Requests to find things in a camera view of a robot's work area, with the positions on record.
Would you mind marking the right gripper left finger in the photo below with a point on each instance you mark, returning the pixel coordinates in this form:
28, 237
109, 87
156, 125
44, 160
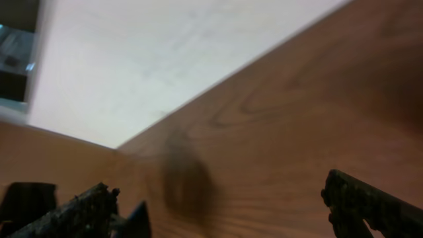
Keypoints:
88, 215

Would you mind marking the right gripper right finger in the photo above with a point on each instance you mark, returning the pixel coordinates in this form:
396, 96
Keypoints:
357, 208

